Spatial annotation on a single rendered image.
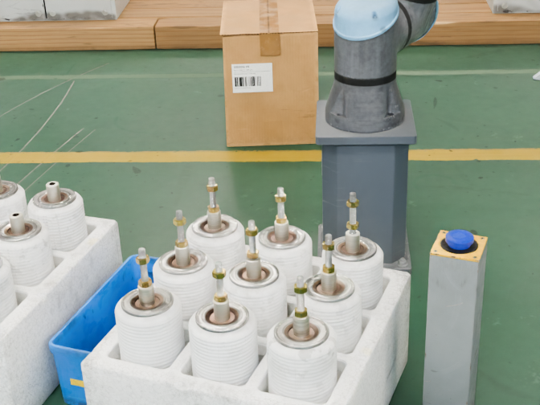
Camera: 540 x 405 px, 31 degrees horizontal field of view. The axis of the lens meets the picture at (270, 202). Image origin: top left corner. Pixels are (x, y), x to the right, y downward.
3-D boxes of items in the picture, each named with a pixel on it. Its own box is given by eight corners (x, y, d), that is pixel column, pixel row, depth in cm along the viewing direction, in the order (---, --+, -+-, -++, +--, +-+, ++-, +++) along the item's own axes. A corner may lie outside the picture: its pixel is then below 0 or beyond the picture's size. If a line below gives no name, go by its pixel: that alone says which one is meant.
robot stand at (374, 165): (318, 230, 207) (317, 100, 193) (405, 230, 206) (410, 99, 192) (317, 276, 191) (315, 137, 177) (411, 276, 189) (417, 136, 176)
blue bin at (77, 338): (138, 307, 183) (132, 252, 177) (190, 317, 179) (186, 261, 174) (55, 404, 158) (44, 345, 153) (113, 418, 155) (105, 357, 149)
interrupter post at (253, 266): (247, 272, 146) (247, 253, 144) (263, 272, 145) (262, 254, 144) (244, 280, 144) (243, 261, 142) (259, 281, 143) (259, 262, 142)
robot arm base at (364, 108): (325, 103, 192) (325, 55, 187) (402, 102, 191) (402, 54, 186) (325, 133, 178) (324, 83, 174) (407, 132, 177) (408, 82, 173)
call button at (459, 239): (447, 239, 140) (448, 227, 139) (475, 243, 139) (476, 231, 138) (442, 251, 137) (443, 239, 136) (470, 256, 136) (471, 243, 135)
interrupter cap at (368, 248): (386, 253, 149) (386, 249, 149) (348, 268, 146) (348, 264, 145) (356, 234, 155) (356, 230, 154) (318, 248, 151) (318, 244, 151)
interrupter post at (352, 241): (363, 251, 150) (363, 233, 148) (351, 256, 149) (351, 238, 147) (353, 245, 152) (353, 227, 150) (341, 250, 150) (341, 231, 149)
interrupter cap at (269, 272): (235, 261, 148) (235, 258, 148) (283, 265, 147) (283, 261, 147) (223, 288, 142) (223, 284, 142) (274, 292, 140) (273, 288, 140)
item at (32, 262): (25, 302, 173) (9, 214, 165) (72, 310, 170) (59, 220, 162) (-5, 332, 165) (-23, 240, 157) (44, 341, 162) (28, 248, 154)
